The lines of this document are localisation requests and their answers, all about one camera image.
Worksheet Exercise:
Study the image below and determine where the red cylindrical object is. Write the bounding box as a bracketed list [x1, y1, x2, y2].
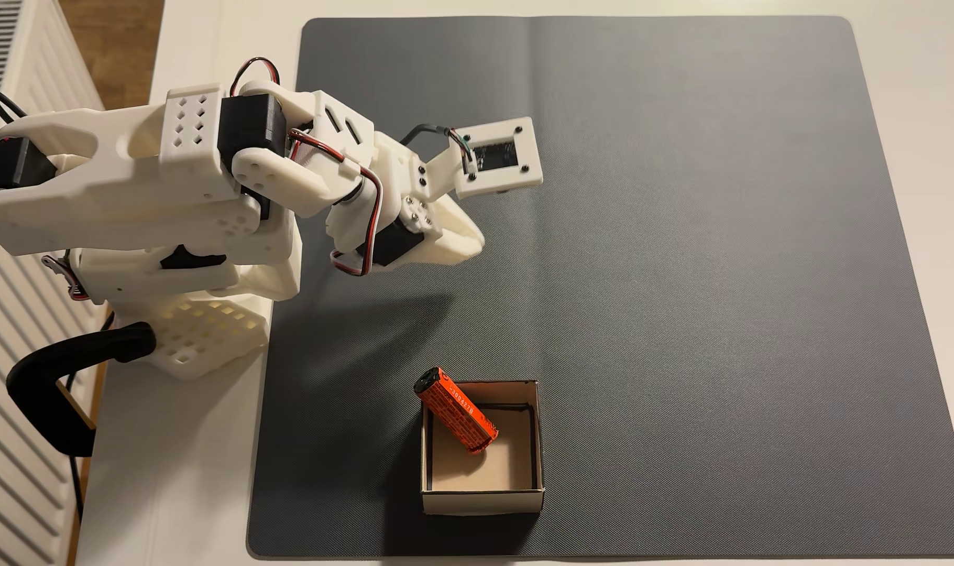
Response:
[413, 366, 500, 455]

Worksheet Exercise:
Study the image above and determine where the small open cardboard box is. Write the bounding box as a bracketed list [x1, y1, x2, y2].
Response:
[420, 380, 546, 517]

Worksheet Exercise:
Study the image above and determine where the dark grey textured mat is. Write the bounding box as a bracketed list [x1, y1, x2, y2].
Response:
[245, 16, 954, 561]

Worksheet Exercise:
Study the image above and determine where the black table clamp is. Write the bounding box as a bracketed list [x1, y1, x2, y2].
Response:
[5, 321, 157, 459]

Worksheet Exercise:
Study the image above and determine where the white radiator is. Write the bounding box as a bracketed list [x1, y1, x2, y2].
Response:
[0, 0, 108, 566]

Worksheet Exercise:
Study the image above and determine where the red black servo wire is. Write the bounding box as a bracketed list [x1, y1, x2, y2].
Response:
[288, 128, 385, 278]

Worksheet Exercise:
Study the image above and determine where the white framed camera module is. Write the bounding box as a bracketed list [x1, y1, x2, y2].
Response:
[425, 116, 544, 200]

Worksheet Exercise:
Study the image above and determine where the black camera cable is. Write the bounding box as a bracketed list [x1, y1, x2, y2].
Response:
[398, 123, 475, 171]

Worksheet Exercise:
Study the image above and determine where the black hanging cable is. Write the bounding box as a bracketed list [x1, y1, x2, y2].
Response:
[65, 373, 87, 521]

